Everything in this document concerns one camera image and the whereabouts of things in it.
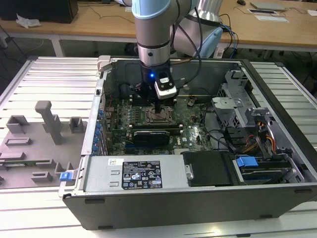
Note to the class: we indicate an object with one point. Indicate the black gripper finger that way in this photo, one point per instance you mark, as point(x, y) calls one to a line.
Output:
point(159, 109)
point(156, 109)

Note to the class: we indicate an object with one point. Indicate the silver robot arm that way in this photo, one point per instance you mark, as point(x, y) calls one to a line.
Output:
point(151, 32)

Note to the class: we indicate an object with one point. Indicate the CPU socket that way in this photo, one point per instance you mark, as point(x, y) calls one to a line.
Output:
point(149, 120)

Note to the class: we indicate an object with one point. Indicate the blue expansion slot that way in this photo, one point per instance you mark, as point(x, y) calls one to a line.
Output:
point(130, 149)

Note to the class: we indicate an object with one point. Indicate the black graphics card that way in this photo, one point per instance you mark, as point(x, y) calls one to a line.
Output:
point(151, 137)

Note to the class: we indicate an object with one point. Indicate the green motherboard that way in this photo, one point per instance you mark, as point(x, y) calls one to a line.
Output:
point(193, 138)

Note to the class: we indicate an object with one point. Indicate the grey plastic block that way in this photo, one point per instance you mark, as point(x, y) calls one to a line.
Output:
point(104, 62)

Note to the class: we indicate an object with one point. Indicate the silver metal drive cage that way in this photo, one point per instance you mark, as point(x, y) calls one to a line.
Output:
point(227, 106)

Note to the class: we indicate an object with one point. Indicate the wooden desk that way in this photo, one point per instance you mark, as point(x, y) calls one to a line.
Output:
point(99, 27)

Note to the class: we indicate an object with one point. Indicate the white power adapter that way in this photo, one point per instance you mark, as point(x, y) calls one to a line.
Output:
point(219, 52)

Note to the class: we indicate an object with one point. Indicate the black plastic shroud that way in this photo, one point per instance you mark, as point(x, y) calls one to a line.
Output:
point(208, 168)

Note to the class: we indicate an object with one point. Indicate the silver power supply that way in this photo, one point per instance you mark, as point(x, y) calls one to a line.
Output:
point(104, 173)

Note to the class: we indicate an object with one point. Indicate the dark grey PC case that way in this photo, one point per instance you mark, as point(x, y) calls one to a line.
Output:
point(173, 210)

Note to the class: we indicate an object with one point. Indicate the hard disk in blue carrier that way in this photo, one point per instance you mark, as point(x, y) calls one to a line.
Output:
point(246, 163)

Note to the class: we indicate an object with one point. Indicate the blue plastic latch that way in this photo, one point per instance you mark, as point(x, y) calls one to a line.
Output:
point(66, 176)

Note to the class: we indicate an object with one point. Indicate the black computer mouse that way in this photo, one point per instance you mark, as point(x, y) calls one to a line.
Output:
point(241, 2)

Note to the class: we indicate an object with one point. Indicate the grey parts rack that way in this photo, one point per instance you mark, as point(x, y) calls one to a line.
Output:
point(37, 153)

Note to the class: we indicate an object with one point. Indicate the black box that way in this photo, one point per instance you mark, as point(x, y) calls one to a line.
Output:
point(37, 10)

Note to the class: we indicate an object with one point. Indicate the crumpled white paper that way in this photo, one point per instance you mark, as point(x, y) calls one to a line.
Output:
point(27, 21)

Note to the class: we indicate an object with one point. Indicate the grey laptop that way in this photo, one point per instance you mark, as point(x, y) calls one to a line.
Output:
point(268, 5)

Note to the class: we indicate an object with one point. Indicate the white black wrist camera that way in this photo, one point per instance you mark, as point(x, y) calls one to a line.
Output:
point(166, 90)

